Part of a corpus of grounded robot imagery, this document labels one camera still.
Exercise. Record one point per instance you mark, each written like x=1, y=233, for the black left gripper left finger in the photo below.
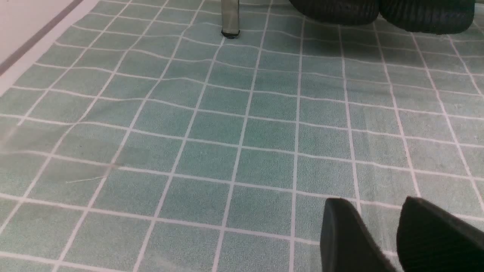
x=345, y=242

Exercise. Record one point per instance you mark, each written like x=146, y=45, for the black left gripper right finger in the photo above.
x=430, y=239

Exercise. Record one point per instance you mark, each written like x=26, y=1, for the stainless steel shoe rack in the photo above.
x=230, y=11

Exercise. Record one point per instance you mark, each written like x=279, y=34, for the black knit sneaker right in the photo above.
x=440, y=17

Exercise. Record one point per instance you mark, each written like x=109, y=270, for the black knit sneaker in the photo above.
x=440, y=17
x=339, y=12

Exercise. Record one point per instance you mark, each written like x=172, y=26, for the green checkered floor cloth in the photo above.
x=143, y=140

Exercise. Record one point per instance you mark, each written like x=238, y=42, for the black knit sneaker left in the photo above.
x=339, y=12

